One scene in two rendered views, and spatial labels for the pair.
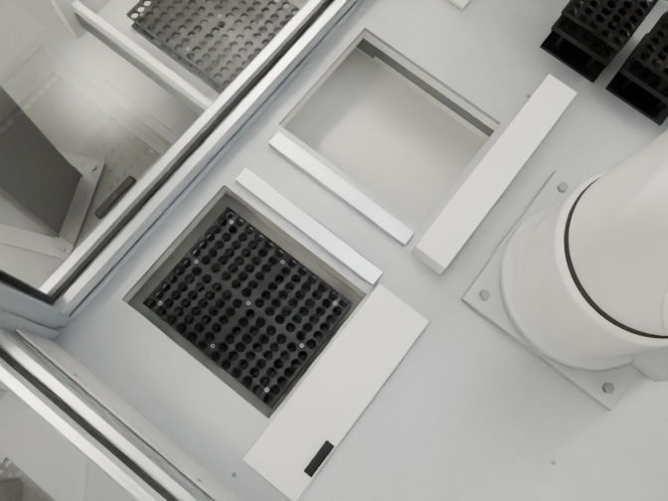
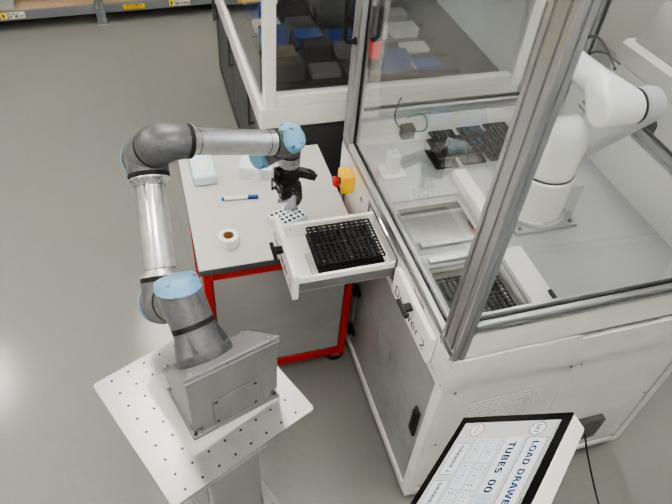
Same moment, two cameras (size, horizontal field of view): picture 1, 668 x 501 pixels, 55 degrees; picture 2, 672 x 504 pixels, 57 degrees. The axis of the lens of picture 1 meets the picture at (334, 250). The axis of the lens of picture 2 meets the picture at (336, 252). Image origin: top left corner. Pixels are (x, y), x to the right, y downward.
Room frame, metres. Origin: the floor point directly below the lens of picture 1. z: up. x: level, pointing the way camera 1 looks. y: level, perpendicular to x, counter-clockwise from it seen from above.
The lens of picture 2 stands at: (-0.37, 1.34, 2.31)
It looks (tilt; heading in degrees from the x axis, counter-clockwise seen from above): 45 degrees down; 312
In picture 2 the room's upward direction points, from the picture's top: 6 degrees clockwise
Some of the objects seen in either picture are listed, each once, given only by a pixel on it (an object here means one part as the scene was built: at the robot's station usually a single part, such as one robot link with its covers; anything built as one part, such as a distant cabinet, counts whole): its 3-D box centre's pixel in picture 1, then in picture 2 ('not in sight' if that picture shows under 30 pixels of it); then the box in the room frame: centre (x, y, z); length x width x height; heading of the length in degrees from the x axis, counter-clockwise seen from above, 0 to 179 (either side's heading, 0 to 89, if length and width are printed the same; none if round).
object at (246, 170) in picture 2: not in sight; (256, 167); (1.17, 0.13, 0.79); 0.13 x 0.09 x 0.05; 42
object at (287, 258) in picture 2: not in sight; (285, 255); (0.67, 0.41, 0.87); 0.29 x 0.02 x 0.11; 152
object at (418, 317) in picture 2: not in sight; (412, 312); (0.24, 0.28, 0.87); 0.29 x 0.02 x 0.11; 152
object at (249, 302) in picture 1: (250, 307); not in sight; (0.14, 0.10, 0.87); 0.22 x 0.18 x 0.06; 62
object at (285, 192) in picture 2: not in sight; (287, 179); (0.88, 0.22, 0.95); 0.09 x 0.08 x 0.12; 83
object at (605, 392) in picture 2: not in sight; (480, 315); (0.25, -0.27, 0.40); 1.03 x 0.95 x 0.80; 152
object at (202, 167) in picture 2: not in sight; (202, 169); (1.29, 0.29, 0.78); 0.15 x 0.10 x 0.04; 153
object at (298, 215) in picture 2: not in sight; (287, 218); (0.87, 0.22, 0.78); 0.12 x 0.08 x 0.04; 83
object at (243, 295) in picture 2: not in sight; (266, 268); (1.02, 0.20, 0.38); 0.62 x 0.58 x 0.76; 152
